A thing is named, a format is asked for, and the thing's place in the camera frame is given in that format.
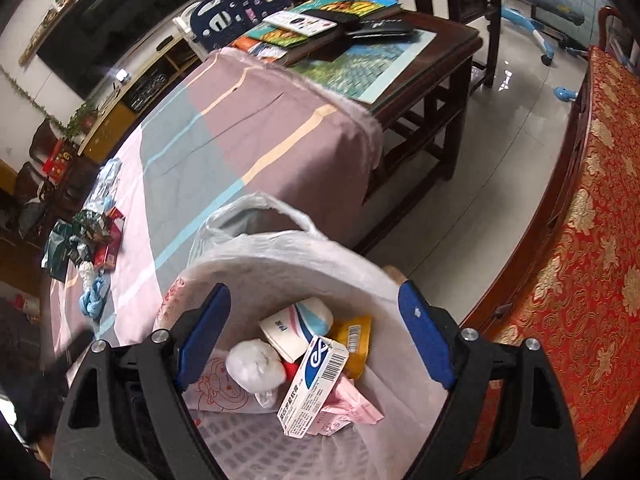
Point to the pink packet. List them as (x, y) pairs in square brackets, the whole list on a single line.
[(350, 405)]

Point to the yellow snack packet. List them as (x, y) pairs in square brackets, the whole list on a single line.
[(355, 340)]

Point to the wooden wall shelf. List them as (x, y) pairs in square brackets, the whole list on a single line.
[(42, 30)]

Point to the white blue medicine box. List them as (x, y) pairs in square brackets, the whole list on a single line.
[(312, 390)]

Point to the green plastic bag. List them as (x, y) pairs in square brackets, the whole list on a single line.
[(57, 250)]

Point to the blue white playpen fence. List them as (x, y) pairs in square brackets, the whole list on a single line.
[(225, 15)]

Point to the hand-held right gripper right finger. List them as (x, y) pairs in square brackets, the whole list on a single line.
[(425, 332)]

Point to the white paper cup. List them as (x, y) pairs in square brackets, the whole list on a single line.
[(295, 325)]

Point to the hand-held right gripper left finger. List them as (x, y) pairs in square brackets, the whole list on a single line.
[(205, 332)]

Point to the red gift box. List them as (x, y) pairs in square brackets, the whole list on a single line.
[(59, 161)]

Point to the red wrapper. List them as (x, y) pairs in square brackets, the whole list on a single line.
[(290, 366)]

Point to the wooden bench frame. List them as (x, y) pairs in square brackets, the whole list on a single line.
[(565, 170)]

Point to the white tissue ball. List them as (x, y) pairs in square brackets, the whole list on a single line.
[(255, 365)]

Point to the white long leaflet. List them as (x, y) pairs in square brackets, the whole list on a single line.
[(290, 22)]

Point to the blue face mask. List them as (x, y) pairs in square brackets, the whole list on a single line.
[(94, 300)]

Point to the black remote control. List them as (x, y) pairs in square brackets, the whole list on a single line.
[(385, 29), (332, 16)]

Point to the dark green wrapper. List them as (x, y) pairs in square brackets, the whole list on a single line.
[(89, 227)]

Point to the green book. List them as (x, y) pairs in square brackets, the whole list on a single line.
[(285, 35)]

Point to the red gold bench cushion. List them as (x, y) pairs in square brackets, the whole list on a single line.
[(590, 260)]

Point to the dark wooden chair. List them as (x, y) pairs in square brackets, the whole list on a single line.
[(30, 200), (42, 132)]

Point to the small blue floor toy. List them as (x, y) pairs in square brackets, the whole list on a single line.
[(563, 94)]

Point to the waste bin with white bag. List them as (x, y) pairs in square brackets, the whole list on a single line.
[(280, 265)]

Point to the striped pink grey blanket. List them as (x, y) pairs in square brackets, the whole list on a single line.
[(260, 125)]

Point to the potted green plant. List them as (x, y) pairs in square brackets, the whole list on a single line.
[(82, 117)]

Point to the wooden television stand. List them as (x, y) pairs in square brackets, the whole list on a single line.
[(130, 105)]

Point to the dark red snack packet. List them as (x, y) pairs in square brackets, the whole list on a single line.
[(109, 245)]

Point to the orange book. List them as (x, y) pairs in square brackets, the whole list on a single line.
[(250, 45)]

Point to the dark wooden coffee table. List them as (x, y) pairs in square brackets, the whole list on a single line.
[(450, 60)]

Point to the blue yellow picture book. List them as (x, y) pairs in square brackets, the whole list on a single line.
[(350, 2)]

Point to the landscape picture mat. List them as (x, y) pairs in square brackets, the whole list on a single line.
[(380, 70)]

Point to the hanging green vine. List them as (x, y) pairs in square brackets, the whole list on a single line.
[(30, 97)]

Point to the large black television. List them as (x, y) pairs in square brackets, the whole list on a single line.
[(125, 15)]

